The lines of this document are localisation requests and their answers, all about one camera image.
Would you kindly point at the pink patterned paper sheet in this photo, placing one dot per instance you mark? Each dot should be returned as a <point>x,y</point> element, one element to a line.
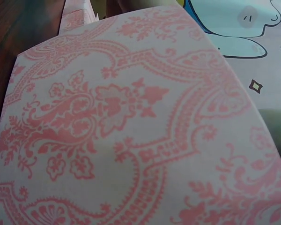
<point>135,131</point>

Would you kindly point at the stack of pink patterned papers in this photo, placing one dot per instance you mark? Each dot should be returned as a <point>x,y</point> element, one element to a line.
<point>75,20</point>

